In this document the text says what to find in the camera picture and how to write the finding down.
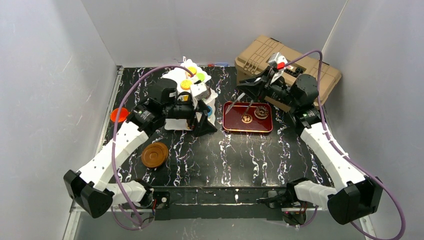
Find red dessert tray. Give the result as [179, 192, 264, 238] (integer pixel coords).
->
[222, 101, 273, 134]

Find metal serving tongs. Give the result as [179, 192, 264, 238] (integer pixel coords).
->
[224, 92, 254, 118]

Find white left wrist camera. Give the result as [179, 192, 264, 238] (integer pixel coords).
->
[190, 82, 211, 100]

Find brown round wooden lid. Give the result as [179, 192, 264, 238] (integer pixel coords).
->
[141, 142, 169, 169]

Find green round macaron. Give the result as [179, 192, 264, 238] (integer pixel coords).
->
[195, 72, 206, 82]

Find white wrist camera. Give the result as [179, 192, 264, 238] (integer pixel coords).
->
[268, 52, 288, 85]
[190, 82, 211, 100]

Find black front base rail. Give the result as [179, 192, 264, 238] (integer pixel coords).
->
[148, 186, 300, 221]

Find tan plastic toolbox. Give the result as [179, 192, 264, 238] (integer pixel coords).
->
[234, 35, 342, 104]

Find chocolate sprinkled donut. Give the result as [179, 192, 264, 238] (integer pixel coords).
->
[254, 106, 269, 120]

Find red blue screwdriver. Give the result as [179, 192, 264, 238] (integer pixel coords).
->
[207, 62, 229, 67]

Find white three-tier cake stand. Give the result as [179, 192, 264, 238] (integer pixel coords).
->
[162, 56, 218, 125]

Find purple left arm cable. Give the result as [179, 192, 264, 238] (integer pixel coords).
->
[110, 64, 196, 231]

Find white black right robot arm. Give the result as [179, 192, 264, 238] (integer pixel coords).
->
[237, 67, 383, 225]

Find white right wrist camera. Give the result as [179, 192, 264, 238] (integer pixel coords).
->
[268, 52, 288, 85]

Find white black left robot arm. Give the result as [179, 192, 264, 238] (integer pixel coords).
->
[63, 78, 218, 218]

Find blue sprinkled donut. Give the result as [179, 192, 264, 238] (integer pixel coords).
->
[207, 105, 213, 118]

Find orange plastic cup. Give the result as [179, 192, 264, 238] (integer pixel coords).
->
[109, 107, 130, 123]

